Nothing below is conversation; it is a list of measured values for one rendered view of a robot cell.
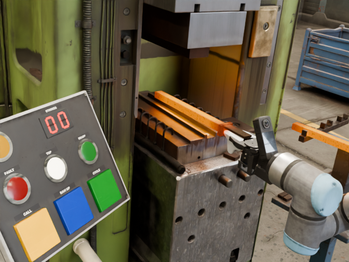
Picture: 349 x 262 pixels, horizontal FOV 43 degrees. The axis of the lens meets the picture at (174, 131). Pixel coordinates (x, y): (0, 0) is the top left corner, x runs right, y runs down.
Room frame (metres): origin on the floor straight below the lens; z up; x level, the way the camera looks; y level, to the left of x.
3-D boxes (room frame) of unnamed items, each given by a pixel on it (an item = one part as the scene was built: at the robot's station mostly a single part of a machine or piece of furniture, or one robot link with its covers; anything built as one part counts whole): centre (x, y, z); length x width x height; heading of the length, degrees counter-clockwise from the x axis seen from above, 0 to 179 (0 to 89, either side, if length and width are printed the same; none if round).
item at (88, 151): (0.88, 0.19, 1.09); 0.05 x 0.03 x 0.04; 127
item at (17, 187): (0.70, 0.28, 1.09); 0.05 x 0.03 x 0.04; 127
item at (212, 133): (1.41, 0.01, 0.99); 0.42 x 0.05 x 0.01; 37
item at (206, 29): (1.40, 0.03, 1.32); 0.42 x 0.20 x 0.10; 37
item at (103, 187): (0.86, 0.15, 1.01); 0.07 x 0.05 x 0.07; 152
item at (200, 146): (1.40, 0.03, 0.96); 0.42 x 0.20 x 0.09; 37
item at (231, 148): (1.15, -0.16, 1.02); 0.09 x 0.03 x 0.06; 39
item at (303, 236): (0.94, -0.35, 0.90); 0.12 x 0.09 x 0.12; 126
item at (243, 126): (1.39, -0.20, 0.95); 0.12 x 0.08 x 0.06; 37
